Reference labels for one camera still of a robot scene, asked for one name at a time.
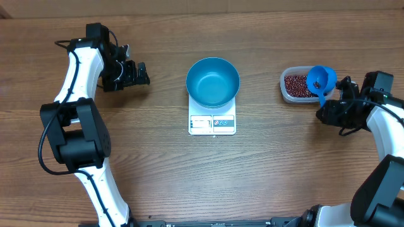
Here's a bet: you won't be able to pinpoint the blue plastic measuring scoop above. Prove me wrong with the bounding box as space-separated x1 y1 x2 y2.
306 66 337 107

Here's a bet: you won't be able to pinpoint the white digital kitchen scale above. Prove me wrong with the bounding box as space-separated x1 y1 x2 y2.
188 97 237 136

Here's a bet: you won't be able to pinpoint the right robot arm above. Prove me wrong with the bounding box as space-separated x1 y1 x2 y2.
289 71 403 227

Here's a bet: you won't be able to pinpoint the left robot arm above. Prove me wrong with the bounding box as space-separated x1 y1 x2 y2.
38 23 150 226

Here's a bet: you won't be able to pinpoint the teal metal bowl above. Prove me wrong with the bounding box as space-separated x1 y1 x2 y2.
186 57 241 108

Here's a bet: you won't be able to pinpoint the red beans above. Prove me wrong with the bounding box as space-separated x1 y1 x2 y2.
284 74 315 98

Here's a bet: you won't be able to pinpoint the clear plastic container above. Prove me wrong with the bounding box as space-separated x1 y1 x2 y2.
280 66 333 103

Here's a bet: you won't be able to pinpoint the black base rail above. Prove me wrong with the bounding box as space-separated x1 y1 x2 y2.
129 214 314 227

